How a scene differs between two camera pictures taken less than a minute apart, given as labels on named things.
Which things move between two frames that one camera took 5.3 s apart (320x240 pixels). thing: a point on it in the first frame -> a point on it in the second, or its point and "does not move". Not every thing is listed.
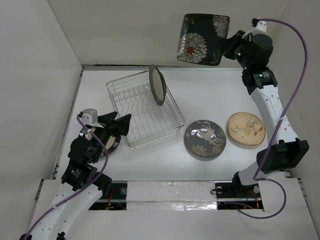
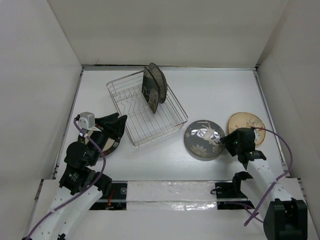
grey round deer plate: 205,138 does not move
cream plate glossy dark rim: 111,145 does not move
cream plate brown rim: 158,84 does not move
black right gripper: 233,41 -> 227,140
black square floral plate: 202,39 -> 150,90
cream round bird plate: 246,128 does not move
